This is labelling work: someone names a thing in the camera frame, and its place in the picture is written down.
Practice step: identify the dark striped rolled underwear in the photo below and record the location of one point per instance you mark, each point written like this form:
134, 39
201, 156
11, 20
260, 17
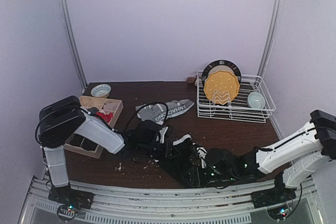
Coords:
93, 110

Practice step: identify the black folded underwear in box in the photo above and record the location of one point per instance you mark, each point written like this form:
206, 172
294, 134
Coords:
75, 140

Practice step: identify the aluminium corner post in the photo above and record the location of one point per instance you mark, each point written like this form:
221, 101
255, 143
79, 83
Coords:
72, 43
270, 37

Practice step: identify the left aluminium corner post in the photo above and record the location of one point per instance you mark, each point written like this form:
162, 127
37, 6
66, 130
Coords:
72, 43

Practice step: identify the pink beige rolled underwear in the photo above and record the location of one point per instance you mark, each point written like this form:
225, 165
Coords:
110, 106

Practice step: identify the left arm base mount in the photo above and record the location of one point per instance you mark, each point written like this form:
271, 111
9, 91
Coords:
71, 201

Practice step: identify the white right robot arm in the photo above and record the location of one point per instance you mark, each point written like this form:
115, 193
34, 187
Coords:
312, 145

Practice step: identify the red rolled underwear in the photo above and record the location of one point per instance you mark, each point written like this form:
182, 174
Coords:
106, 117

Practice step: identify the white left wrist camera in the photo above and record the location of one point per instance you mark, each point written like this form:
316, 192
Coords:
162, 133

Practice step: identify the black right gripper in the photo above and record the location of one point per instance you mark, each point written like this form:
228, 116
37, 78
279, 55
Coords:
191, 172

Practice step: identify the wooden compartment organizer box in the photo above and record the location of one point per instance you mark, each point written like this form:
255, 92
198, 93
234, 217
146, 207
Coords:
88, 102

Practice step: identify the right aluminium corner post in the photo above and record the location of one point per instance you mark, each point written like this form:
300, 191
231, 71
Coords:
270, 37

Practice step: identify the brown cloth item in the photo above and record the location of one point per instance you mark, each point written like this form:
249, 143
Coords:
191, 80

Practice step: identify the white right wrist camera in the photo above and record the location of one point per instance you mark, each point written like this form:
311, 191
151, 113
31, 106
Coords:
202, 154

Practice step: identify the pale green glass bowl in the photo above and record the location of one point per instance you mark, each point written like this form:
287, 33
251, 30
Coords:
256, 100

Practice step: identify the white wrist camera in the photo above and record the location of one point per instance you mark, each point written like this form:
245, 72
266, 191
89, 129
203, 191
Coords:
202, 154
162, 133

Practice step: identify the black rimmed plate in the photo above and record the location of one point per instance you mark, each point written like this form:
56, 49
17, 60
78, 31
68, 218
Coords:
223, 65

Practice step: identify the white wire dish rack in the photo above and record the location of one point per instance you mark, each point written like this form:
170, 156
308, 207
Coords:
238, 109

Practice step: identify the yellow scalloped plate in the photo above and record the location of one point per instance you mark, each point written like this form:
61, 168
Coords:
221, 87

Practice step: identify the blue yellow patterned bowl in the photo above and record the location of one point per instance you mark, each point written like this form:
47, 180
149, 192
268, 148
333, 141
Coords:
101, 91

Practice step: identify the aluminium rail front frame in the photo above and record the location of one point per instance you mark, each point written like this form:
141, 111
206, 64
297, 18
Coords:
209, 205

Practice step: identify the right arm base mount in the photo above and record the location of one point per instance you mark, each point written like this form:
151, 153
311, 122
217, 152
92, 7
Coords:
276, 198

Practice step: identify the black underwear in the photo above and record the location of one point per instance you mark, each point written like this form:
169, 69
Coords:
186, 169
89, 145
75, 140

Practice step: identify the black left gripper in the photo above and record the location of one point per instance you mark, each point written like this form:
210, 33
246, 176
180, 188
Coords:
170, 151

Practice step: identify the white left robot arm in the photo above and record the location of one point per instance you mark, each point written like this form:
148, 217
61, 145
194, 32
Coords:
65, 118

